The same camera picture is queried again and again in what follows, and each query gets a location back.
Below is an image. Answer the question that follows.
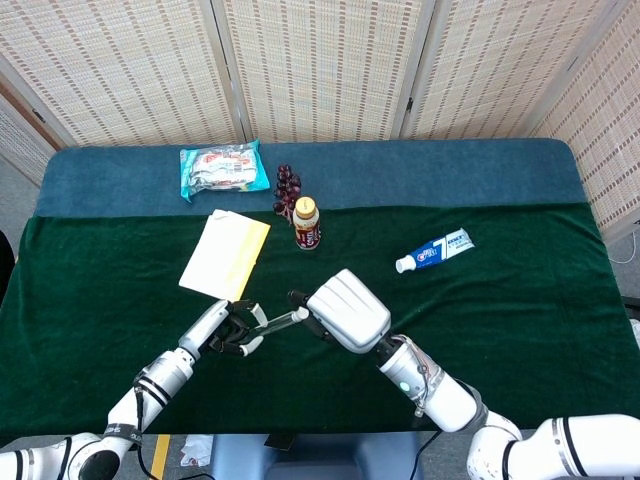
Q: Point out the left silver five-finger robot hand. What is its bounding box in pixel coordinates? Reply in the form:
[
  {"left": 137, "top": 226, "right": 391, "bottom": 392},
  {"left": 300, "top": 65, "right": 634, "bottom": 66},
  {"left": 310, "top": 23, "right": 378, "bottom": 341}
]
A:
[{"left": 177, "top": 298, "right": 270, "bottom": 360}]

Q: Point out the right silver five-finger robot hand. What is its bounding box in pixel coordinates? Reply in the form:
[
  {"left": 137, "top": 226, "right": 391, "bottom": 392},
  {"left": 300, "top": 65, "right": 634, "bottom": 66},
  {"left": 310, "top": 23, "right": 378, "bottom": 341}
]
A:
[{"left": 287, "top": 268, "right": 393, "bottom": 355}]

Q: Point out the transparent glass test tube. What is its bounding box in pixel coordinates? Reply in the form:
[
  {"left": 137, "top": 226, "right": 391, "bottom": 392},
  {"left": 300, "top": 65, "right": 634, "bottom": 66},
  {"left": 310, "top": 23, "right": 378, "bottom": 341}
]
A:
[{"left": 252, "top": 309, "right": 301, "bottom": 337}]

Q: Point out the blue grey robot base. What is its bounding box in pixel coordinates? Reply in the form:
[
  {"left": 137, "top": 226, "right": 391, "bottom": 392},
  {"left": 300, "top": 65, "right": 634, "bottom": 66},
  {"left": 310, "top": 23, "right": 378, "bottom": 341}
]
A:
[{"left": 212, "top": 430, "right": 424, "bottom": 480}]

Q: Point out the blue white toothpaste tube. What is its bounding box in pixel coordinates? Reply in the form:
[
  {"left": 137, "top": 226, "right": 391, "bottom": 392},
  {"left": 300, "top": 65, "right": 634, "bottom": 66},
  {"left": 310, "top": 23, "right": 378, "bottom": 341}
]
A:
[{"left": 395, "top": 227, "right": 475, "bottom": 275}]

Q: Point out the dark teal tablecloth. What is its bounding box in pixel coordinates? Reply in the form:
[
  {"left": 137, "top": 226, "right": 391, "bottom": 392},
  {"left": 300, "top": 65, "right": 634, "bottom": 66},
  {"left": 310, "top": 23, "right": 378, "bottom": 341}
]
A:
[{"left": 34, "top": 138, "right": 587, "bottom": 219}]

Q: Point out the white and yellow notebook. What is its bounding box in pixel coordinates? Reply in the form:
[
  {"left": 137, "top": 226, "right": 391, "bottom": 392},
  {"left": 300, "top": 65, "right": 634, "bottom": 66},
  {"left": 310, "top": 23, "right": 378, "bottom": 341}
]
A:
[{"left": 178, "top": 208, "right": 272, "bottom": 303}]

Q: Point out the Costa coffee bottle yellow cap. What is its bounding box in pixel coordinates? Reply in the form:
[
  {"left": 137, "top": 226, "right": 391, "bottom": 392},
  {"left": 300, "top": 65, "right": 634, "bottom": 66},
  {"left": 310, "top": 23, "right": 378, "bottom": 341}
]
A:
[{"left": 292, "top": 196, "right": 322, "bottom": 252}]

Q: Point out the white crumpled cloth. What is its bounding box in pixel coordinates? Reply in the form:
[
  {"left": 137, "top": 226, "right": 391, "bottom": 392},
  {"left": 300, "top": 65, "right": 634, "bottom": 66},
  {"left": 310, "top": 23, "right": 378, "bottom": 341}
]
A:
[{"left": 179, "top": 433, "right": 215, "bottom": 469}]

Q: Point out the dark red grape bunch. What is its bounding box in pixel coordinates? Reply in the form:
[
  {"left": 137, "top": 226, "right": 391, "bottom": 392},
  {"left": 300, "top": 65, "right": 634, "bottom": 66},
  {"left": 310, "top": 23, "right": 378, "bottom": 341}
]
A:
[{"left": 272, "top": 163, "right": 303, "bottom": 221}]

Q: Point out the dark green velvet cloth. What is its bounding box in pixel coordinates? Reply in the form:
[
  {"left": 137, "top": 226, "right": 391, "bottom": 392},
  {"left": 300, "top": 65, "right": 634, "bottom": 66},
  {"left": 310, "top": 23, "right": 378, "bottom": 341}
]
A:
[{"left": 0, "top": 202, "right": 640, "bottom": 435}]

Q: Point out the teal snack package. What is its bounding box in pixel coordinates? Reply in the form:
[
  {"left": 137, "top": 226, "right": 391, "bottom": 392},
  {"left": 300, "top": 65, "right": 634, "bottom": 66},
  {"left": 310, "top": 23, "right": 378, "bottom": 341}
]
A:
[{"left": 178, "top": 138, "right": 271, "bottom": 204}]

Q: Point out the woven bamboo screen panel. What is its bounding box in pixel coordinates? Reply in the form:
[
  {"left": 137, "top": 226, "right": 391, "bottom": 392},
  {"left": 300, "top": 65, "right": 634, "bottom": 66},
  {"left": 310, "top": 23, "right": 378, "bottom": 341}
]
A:
[
  {"left": 0, "top": 84, "right": 66, "bottom": 189},
  {"left": 0, "top": 0, "right": 251, "bottom": 149},
  {"left": 529, "top": 0, "right": 640, "bottom": 246},
  {"left": 399, "top": 0, "right": 631, "bottom": 141},
  {"left": 209, "top": 0, "right": 436, "bottom": 144}
]

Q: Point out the white floor cable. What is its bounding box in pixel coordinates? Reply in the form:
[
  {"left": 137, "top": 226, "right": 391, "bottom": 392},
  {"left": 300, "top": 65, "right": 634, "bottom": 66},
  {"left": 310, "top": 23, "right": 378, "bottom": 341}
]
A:
[{"left": 607, "top": 244, "right": 640, "bottom": 266}]

